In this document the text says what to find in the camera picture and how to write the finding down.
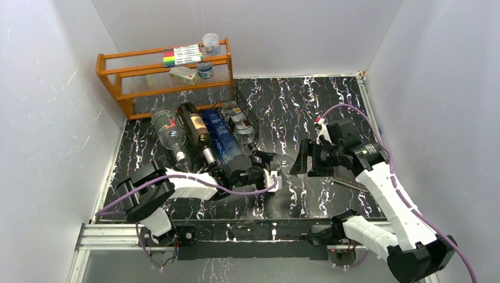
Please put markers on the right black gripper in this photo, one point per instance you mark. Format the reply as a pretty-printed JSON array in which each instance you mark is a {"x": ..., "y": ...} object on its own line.
[{"x": 299, "y": 165}]

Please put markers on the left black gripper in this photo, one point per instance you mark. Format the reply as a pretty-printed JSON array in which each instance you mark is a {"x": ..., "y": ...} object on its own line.
[{"x": 260, "y": 167}]

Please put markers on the square clear liquor bottle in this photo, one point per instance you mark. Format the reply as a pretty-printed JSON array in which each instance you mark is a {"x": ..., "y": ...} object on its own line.
[{"x": 239, "y": 123}]

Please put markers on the blue water bottle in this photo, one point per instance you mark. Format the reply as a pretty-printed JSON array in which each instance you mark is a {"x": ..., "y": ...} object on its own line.
[{"x": 223, "y": 140}]

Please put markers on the dark wine bottle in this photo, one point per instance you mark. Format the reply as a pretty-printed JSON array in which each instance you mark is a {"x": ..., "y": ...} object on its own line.
[{"x": 197, "y": 132}]

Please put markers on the clear bottle red label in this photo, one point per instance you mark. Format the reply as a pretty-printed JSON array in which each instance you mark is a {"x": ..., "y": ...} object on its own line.
[{"x": 170, "y": 132}]

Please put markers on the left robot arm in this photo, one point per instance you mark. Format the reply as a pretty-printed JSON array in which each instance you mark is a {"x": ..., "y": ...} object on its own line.
[{"x": 143, "y": 193}]

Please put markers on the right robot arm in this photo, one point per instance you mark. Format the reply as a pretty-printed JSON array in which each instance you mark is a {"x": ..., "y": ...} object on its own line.
[{"x": 413, "y": 250}]

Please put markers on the dark hardcover book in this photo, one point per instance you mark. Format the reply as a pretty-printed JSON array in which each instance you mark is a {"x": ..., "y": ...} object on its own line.
[{"x": 345, "y": 177}]

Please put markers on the small blue tin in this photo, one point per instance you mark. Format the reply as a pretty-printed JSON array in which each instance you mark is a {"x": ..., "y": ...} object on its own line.
[{"x": 205, "y": 69}]

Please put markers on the small white cardboard box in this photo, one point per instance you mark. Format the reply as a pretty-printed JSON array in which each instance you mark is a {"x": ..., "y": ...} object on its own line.
[{"x": 184, "y": 74}]

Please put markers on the clear plastic round container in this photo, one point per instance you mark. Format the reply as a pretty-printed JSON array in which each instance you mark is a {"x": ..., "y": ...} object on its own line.
[{"x": 211, "y": 43}]

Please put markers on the pack of coloured markers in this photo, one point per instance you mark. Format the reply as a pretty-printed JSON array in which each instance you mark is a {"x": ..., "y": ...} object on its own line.
[{"x": 183, "y": 55}]

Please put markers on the orange wooden shelf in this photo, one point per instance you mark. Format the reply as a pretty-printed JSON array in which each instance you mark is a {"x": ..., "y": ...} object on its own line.
[{"x": 133, "y": 78}]

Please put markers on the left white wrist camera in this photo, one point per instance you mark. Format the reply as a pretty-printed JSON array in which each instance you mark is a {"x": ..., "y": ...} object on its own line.
[{"x": 272, "y": 181}]

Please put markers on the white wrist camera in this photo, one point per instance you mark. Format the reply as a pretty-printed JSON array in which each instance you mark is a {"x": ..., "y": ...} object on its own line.
[
  {"x": 323, "y": 136},
  {"x": 272, "y": 181}
]

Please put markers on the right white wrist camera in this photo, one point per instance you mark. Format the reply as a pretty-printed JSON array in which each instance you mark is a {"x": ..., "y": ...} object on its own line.
[{"x": 323, "y": 136}]

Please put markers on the black wire wine rack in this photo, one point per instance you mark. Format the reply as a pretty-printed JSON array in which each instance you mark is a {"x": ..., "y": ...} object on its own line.
[{"x": 207, "y": 99}]

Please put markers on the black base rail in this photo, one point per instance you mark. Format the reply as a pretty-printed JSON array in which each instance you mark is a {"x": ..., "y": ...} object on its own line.
[{"x": 221, "y": 238}]

